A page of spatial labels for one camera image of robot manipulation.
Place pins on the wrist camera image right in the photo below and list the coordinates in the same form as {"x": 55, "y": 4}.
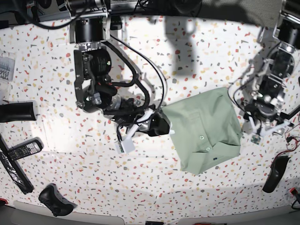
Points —
{"x": 255, "y": 139}

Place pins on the small black stick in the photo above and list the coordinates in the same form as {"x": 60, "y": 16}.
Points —
{"x": 291, "y": 114}

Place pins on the grey monitor stand base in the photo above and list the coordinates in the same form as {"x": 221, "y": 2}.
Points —
{"x": 116, "y": 23}

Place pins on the black TV remote control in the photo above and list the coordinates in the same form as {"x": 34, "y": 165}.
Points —
{"x": 25, "y": 149}

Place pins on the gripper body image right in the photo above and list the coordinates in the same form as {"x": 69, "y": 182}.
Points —
{"x": 265, "y": 116}

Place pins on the black game controller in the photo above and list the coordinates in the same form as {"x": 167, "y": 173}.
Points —
{"x": 49, "y": 198}

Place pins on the green T-shirt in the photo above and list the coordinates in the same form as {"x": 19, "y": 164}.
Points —
{"x": 206, "y": 130}

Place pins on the long black bar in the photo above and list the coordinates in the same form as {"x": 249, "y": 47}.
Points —
{"x": 14, "y": 170}

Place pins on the black curved handle right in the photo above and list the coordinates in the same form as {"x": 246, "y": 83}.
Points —
{"x": 278, "y": 168}

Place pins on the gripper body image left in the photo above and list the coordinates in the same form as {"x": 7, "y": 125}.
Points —
{"x": 123, "y": 112}

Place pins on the clear plastic parts bag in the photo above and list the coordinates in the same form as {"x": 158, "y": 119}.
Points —
{"x": 7, "y": 67}

